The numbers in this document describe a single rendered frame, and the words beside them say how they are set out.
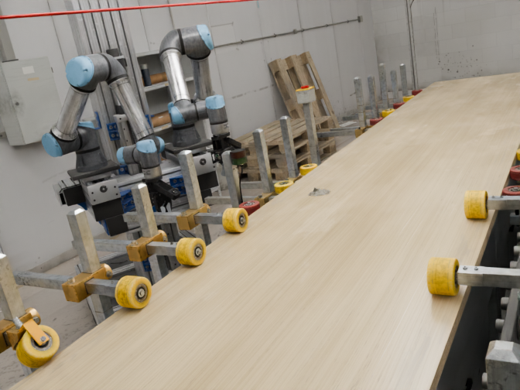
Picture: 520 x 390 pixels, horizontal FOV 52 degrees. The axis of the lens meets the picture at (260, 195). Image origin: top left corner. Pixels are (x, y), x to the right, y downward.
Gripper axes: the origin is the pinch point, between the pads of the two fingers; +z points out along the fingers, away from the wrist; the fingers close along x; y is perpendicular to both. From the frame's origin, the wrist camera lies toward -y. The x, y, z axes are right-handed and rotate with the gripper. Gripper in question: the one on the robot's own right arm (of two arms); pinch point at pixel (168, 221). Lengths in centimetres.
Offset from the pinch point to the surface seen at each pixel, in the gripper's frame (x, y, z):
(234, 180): -2.7, -36.1, -16.6
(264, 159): -27.2, -35.9, -17.9
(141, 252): 54, -37, -12
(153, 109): -245, 212, -18
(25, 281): 77, -11, -12
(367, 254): 38, -102, -7
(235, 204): -2.3, -34.5, -6.9
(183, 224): 30.0, -34.2, -11.7
